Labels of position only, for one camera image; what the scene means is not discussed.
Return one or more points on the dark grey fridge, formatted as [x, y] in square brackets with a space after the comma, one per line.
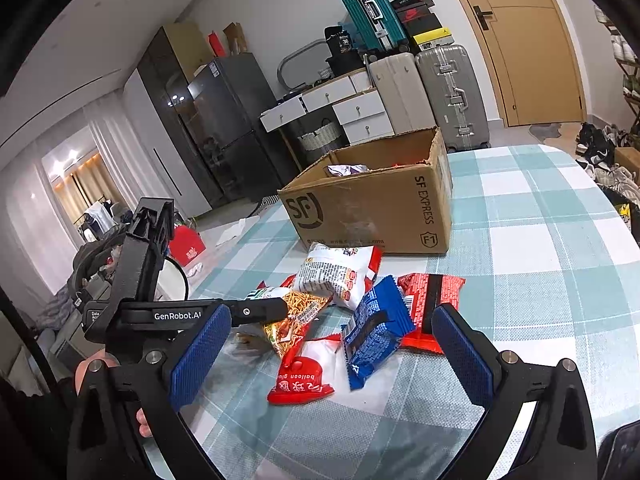
[235, 130]

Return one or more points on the pile of loose shoes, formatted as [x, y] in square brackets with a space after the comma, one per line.
[600, 147]

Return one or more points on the dark glass cabinet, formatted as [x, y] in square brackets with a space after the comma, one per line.
[165, 110]

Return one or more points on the white desk with drawers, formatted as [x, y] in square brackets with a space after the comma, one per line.
[327, 94]

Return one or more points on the dark cloth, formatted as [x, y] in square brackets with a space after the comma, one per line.
[620, 452]

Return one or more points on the red and black shoe box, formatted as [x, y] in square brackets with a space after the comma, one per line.
[416, 12]

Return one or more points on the black printed box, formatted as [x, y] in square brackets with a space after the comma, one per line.
[341, 41]

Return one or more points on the white and grey laundry basket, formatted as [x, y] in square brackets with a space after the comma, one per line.
[320, 136]

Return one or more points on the group of assorted shoes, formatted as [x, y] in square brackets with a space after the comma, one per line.
[620, 47]

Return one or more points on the white drawer cabinet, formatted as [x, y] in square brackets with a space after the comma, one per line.
[362, 120]

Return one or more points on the clothes rack with garments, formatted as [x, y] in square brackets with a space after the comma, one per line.
[97, 220]

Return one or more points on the red brick-pattern snack packet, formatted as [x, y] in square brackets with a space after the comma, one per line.
[425, 295]

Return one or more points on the teal checked tablecloth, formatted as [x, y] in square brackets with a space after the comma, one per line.
[525, 260]

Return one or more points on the blue snack packet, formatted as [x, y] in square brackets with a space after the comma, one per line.
[372, 332]

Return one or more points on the white paper sheet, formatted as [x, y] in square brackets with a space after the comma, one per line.
[232, 231]

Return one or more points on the red paper bag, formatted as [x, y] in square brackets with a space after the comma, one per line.
[216, 44]

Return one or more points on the brown paper bag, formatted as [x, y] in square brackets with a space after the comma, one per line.
[235, 37]

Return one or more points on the silver and purple snack packet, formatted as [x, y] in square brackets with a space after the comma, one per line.
[347, 169]

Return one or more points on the white and red snack packet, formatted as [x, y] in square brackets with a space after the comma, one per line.
[335, 272]

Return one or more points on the black case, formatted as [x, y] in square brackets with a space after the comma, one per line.
[347, 64]

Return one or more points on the silver suitcase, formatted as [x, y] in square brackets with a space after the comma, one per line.
[450, 95]

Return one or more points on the person's left hand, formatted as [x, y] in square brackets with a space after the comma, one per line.
[145, 422]

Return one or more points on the red gift box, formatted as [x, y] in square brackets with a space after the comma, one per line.
[187, 250]

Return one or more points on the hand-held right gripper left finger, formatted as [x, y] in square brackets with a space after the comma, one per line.
[200, 355]

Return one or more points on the cream suitcase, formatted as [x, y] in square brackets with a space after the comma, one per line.
[400, 95]

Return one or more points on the wooden shoe rack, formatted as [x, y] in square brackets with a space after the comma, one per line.
[631, 75]

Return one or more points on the small cardboard box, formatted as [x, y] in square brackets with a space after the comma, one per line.
[627, 160]

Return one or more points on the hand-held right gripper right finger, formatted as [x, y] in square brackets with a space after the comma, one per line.
[465, 355]

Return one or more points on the white curtain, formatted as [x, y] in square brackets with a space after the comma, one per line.
[125, 160]

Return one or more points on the brown cardboard box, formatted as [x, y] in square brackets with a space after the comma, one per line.
[360, 210]

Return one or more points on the teal suitcase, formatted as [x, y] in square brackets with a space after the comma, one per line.
[370, 15]

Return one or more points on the grey curved frame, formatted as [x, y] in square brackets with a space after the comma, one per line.
[292, 57]

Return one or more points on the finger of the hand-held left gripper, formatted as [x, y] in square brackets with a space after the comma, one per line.
[260, 310]

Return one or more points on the crispy noodle snack packet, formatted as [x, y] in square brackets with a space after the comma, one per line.
[306, 305]

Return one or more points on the yellow and black shoe box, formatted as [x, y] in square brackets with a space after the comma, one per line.
[434, 40]

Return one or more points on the wooden door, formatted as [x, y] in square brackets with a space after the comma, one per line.
[525, 60]

